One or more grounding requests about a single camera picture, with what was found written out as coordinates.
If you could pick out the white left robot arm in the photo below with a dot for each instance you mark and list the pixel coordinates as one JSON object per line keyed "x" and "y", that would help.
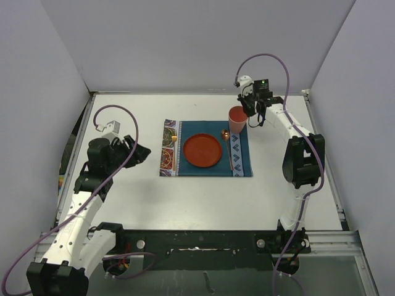
{"x": 68, "y": 263}

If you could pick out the pink plastic cup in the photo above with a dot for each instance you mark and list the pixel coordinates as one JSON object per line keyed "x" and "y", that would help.
{"x": 237, "y": 119}

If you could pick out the red round plate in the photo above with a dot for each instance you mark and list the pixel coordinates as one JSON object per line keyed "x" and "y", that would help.
{"x": 202, "y": 150}

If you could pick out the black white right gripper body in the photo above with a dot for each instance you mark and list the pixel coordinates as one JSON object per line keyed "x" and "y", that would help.
{"x": 247, "y": 100}

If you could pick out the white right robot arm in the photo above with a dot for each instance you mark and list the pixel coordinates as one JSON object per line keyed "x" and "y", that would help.
{"x": 304, "y": 159}

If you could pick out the copper spoon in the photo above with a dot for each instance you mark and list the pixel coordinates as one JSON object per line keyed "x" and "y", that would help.
{"x": 225, "y": 135}

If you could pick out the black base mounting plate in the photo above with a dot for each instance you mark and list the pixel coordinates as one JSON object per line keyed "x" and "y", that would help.
{"x": 121, "y": 263}

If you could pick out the aluminium front rail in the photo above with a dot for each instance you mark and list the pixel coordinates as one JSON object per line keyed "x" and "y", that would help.
{"x": 334, "y": 243}

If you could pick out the blue patterned placemat cloth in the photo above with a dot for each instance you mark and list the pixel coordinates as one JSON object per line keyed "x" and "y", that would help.
{"x": 239, "y": 146}

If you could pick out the copper fork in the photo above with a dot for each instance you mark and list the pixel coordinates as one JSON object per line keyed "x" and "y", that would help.
{"x": 174, "y": 161}

